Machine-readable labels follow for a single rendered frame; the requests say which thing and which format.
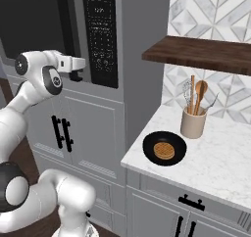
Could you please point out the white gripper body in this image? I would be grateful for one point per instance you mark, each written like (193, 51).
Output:
(77, 63)

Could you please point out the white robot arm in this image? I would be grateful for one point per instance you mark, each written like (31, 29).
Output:
(32, 84)

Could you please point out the black and grey microwave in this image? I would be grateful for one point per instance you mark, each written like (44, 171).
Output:
(101, 35)

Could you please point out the dark glass microwave door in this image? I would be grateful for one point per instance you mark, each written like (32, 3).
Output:
(29, 19)

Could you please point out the black bowl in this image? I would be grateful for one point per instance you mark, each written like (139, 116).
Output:
(148, 149)

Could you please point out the brown round waffle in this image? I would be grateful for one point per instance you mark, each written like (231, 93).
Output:
(164, 151)

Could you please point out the grey counter cupboard door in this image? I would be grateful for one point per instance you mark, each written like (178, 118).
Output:
(150, 214)
(222, 229)

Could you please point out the grey tall cabinet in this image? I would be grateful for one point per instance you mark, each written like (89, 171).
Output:
(143, 94)

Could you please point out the metal whisk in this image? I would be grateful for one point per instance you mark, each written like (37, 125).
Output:
(187, 92)

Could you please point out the wooden spatula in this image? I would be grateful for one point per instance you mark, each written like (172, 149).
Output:
(192, 94)

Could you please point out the dark brown wooden shelf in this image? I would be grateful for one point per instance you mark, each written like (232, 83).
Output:
(199, 53)

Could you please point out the wooden spoon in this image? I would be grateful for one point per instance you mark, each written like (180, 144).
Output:
(200, 94)

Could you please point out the beige utensil pot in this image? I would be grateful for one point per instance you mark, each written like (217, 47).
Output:
(192, 125)

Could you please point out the grey counter drawer front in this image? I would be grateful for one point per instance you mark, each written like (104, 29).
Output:
(163, 190)

